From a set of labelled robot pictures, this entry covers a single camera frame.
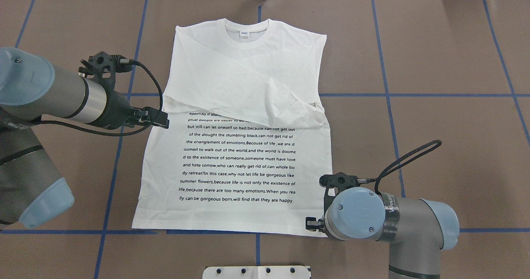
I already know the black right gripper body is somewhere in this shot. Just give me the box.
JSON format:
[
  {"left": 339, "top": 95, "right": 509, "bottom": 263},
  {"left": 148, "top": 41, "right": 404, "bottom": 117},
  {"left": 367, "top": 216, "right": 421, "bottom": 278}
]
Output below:
[{"left": 314, "top": 217, "right": 326, "bottom": 232}]

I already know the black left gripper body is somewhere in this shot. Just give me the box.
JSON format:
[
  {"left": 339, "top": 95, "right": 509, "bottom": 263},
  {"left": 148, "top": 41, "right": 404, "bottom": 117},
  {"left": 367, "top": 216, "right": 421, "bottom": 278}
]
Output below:
[{"left": 99, "top": 90, "right": 135, "bottom": 130}]

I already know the white long-sleeve printed shirt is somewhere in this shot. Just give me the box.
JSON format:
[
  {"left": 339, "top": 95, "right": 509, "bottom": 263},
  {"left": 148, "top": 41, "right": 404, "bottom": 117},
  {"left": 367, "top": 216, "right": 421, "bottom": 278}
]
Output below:
[{"left": 131, "top": 19, "right": 332, "bottom": 237}]

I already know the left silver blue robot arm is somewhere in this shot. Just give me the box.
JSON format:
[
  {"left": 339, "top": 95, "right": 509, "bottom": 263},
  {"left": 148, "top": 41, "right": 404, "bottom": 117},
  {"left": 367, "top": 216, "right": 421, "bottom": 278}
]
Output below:
[{"left": 0, "top": 47, "right": 170, "bottom": 229}]

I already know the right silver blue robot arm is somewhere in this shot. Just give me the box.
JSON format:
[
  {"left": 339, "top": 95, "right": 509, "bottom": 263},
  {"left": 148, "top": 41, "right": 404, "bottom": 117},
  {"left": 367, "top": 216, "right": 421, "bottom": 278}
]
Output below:
[{"left": 305, "top": 187, "right": 460, "bottom": 279}]

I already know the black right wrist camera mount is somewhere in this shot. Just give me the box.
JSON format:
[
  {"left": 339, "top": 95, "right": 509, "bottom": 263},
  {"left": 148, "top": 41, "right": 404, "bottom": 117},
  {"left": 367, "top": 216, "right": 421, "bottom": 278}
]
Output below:
[{"left": 319, "top": 172, "right": 360, "bottom": 196}]

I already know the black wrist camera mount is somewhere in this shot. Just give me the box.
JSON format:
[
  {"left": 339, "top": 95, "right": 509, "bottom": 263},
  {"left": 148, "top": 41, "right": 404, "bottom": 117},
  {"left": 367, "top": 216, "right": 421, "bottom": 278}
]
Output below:
[
  {"left": 78, "top": 51, "right": 133, "bottom": 91},
  {"left": 319, "top": 172, "right": 360, "bottom": 196}
]

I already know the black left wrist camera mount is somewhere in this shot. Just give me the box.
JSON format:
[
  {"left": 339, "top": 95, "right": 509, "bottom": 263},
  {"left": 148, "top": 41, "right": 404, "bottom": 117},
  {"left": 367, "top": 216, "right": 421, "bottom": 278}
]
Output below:
[{"left": 78, "top": 51, "right": 133, "bottom": 91}]

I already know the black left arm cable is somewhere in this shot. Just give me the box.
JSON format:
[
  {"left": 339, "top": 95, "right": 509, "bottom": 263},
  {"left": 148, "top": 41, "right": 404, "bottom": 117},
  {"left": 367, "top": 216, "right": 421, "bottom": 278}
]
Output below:
[{"left": 31, "top": 60, "right": 164, "bottom": 137}]

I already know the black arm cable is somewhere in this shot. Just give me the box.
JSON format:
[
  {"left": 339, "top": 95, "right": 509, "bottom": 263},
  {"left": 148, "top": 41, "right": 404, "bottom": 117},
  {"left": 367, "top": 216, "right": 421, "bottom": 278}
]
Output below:
[
  {"left": 31, "top": 60, "right": 164, "bottom": 137},
  {"left": 356, "top": 140, "right": 442, "bottom": 196}
]

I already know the white camera pole with base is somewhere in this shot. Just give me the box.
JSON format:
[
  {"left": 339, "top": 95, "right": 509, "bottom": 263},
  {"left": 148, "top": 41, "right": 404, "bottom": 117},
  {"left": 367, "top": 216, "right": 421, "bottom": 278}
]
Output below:
[{"left": 202, "top": 265, "right": 312, "bottom": 279}]

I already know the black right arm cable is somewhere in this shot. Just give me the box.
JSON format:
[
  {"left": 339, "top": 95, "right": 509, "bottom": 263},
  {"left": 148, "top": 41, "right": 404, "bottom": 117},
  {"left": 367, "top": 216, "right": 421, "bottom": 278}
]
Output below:
[{"left": 356, "top": 140, "right": 442, "bottom": 196}]

